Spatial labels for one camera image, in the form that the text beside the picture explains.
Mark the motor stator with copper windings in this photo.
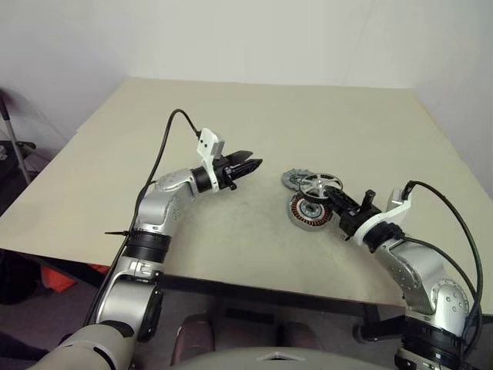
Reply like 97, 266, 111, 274
287, 190, 342, 231

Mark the silver spoked rotor wheel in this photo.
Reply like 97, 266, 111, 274
298, 173, 343, 204

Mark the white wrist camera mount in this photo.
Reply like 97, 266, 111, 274
194, 127, 228, 192
354, 187, 413, 246

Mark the black table frame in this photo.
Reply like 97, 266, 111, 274
0, 248, 405, 344

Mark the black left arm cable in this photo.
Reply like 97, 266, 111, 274
82, 109, 201, 328

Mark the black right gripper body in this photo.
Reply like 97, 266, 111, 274
338, 190, 382, 241

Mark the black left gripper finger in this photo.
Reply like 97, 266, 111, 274
230, 158, 264, 180
226, 150, 254, 166

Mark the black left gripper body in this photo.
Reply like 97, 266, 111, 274
214, 162, 236, 192

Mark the gray robot torso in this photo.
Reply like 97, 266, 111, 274
169, 346, 390, 370

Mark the grey round gear plate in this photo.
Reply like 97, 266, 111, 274
280, 167, 324, 192

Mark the dark maroon rounded shape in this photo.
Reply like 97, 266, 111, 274
171, 314, 215, 363

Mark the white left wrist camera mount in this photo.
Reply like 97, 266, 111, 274
194, 127, 228, 192

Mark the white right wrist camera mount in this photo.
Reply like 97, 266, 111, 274
354, 187, 413, 246

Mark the black and gray cart frame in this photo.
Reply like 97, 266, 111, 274
0, 88, 38, 186

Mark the orange object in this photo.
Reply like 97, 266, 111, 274
40, 265, 78, 296

